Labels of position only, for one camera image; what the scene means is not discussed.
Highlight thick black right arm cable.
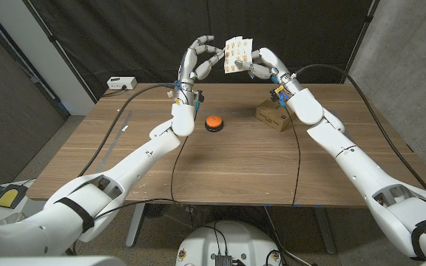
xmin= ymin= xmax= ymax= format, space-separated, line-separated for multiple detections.
xmin=294 ymin=63 xmax=426 ymax=194

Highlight cardboard packing box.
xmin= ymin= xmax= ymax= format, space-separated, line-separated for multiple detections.
xmin=254 ymin=98 xmax=297 ymax=133

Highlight black outlet box cable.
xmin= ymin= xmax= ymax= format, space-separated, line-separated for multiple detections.
xmin=101 ymin=86 xmax=127 ymax=98

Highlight white power outlet box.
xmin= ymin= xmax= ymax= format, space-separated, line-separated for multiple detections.
xmin=106 ymin=76 xmax=138 ymax=91

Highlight clear patterned plastic bag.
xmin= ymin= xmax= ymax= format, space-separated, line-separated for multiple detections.
xmin=223 ymin=35 xmax=254 ymax=75

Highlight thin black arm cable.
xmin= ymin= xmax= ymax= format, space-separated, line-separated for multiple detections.
xmin=92 ymin=109 xmax=200 ymax=223
xmin=284 ymin=106 xmax=302 ymax=207

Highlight orange push button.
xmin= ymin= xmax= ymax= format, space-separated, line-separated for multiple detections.
xmin=204 ymin=115 xmax=225 ymax=133

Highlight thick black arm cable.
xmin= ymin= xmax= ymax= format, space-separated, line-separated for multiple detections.
xmin=77 ymin=83 xmax=178 ymax=178
xmin=294 ymin=63 xmax=426 ymax=194

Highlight dark brown door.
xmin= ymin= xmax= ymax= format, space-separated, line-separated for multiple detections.
xmin=0 ymin=7 xmax=70 ymax=188

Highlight grey sneaker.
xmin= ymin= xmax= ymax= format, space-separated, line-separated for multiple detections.
xmin=0 ymin=211 xmax=26 ymax=227

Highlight grey table leg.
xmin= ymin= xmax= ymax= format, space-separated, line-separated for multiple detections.
xmin=125 ymin=202 xmax=146 ymax=248
xmin=311 ymin=206 xmax=337 ymax=256

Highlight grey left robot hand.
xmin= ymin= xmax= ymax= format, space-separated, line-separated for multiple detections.
xmin=174 ymin=35 xmax=226 ymax=92

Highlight black backdrop stand pole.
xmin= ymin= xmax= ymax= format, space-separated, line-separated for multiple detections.
xmin=340 ymin=0 xmax=380 ymax=84
xmin=22 ymin=0 xmax=98 ymax=104

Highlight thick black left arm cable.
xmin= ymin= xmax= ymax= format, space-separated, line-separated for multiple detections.
xmin=77 ymin=83 xmax=178 ymax=178

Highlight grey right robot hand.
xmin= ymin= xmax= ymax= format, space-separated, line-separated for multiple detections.
xmin=234 ymin=47 xmax=300 ymax=94

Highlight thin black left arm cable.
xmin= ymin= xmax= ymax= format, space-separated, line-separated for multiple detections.
xmin=92 ymin=109 xmax=200 ymax=223

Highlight white robot torso edge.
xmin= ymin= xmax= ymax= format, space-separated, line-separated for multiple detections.
xmin=0 ymin=256 xmax=127 ymax=266

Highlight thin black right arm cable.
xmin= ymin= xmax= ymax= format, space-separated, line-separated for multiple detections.
xmin=284 ymin=106 xmax=302 ymax=207

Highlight black backdrop curtain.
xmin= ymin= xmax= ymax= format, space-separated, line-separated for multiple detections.
xmin=24 ymin=0 xmax=375 ymax=100

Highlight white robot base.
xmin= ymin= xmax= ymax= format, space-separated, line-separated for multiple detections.
xmin=175 ymin=220 xmax=283 ymax=266

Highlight yellow black foot pedals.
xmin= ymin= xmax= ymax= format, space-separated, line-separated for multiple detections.
xmin=0 ymin=183 xmax=29 ymax=210

